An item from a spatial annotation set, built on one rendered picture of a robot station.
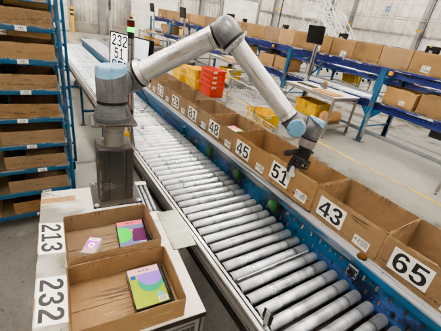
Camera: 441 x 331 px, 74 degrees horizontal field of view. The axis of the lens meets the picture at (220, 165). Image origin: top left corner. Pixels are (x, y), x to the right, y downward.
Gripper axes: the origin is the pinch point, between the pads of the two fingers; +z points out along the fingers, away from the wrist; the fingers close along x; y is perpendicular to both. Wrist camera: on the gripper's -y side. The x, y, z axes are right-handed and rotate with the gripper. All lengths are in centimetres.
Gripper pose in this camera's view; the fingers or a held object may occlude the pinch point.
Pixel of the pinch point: (287, 176)
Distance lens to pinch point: 172.2
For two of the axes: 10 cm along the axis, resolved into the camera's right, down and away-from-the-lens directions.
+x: 7.9, 0.7, 6.1
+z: -3.3, 8.9, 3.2
